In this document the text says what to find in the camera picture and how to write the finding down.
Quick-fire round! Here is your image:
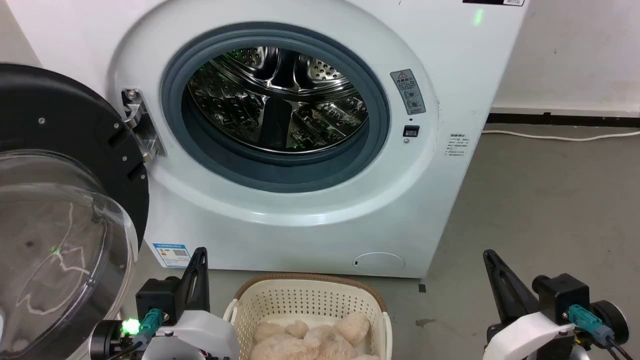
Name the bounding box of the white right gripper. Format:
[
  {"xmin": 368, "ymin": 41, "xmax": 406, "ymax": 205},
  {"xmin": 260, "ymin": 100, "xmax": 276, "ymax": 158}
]
[{"xmin": 482, "ymin": 249, "xmax": 576, "ymax": 360}]

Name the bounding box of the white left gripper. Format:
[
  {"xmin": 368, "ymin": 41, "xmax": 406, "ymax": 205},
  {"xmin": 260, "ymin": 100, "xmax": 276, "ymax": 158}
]
[{"xmin": 144, "ymin": 247, "xmax": 241, "ymax": 360}]

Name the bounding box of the white front-load washing machine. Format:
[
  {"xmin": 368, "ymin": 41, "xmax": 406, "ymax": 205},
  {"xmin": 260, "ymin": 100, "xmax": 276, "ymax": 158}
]
[{"xmin": 5, "ymin": 0, "xmax": 530, "ymax": 279}]

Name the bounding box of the washer door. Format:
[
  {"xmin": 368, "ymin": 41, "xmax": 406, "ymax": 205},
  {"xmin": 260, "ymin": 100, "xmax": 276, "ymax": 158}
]
[{"xmin": 0, "ymin": 63, "xmax": 150, "ymax": 360}]

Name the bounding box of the steel washing machine drum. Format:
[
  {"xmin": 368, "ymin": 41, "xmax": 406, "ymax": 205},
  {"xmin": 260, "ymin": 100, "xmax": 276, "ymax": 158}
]
[{"xmin": 187, "ymin": 46, "xmax": 370, "ymax": 155}]

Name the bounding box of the blue energy label sticker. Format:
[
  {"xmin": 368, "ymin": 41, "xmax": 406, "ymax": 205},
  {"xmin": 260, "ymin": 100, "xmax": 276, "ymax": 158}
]
[{"xmin": 152, "ymin": 243, "xmax": 193, "ymax": 269}]

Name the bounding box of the white perforated laundry basket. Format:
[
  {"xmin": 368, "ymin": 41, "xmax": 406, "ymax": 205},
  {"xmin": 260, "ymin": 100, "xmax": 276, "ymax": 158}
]
[{"xmin": 223, "ymin": 273, "xmax": 393, "ymax": 360}]

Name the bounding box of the fluffy beige plush toy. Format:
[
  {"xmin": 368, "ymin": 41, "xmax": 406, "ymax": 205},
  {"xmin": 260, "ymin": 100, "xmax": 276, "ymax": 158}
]
[
  {"xmin": 316, "ymin": 312, "xmax": 382, "ymax": 360},
  {"xmin": 248, "ymin": 320, "xmax": 321, "ymax": 360}
]

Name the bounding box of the round filter cover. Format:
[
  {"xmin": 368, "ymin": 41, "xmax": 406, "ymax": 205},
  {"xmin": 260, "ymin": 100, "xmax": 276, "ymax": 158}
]
[{"xmin": 352, "ymin": 252, "xmax": 406, "ymax": 274}]

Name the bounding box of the small printed text label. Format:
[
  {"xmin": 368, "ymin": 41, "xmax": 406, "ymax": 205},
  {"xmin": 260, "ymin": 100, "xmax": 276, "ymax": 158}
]
[{"xmin": 444, "ymin": 133, "xmax": 471, "ymax": 159}]

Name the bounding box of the metal door hinge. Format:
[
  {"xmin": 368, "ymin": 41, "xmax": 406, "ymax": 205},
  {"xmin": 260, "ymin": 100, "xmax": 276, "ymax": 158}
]
[{"xmin": 121, "ymin": 88, "xmax": 166, "ymax": 163}]

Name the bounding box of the black baseboard strip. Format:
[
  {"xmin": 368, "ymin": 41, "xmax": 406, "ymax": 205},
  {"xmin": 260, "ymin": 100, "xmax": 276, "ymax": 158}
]
[{"xmin": 486, "ymin": 113, "xmax": 640, "ymax": 128}]

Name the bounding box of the grey rubber door gasket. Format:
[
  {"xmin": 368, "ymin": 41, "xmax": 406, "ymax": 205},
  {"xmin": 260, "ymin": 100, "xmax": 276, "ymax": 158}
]
[{"xmin": 160, "ymin": 22, "xmax": 391, "ymax": 194}]

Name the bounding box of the grey warning sticker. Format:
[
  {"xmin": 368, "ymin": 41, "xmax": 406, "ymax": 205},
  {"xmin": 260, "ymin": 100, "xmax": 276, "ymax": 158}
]
[{"xmin": 390, "ymin": 69, "xmax": 427, "ymax": 116}]

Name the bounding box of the teal-plug left gripper cable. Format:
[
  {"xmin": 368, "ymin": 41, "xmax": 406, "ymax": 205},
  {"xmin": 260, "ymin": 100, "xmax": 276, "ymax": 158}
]
[{"xmin": 102, "ymin": 308, "xmax": 167, "ymax": 360}]

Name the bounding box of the teal-plug gripper cable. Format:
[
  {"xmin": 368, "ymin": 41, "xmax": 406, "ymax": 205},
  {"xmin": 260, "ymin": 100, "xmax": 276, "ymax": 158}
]
[
  {"xmin": 566, "ymin": 304, "xmax": 636, "ymax": 360},
  {"xmin": 102, "ymin": 308, "xmax": 167, "ymax": 360}
]

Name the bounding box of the teal-plug right gripper cable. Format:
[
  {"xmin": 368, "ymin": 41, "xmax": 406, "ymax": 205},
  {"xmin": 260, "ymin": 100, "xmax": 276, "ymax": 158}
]
[{"xmin": 566, "ymin": 304, "xmax": 636, "ymax": 360}]

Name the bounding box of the white floor cable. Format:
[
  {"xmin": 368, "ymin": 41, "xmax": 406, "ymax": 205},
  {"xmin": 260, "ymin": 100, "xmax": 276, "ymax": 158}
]
[{"xmin": 481, "ymin": 129, "xmax": 640, "ymax": 142}]

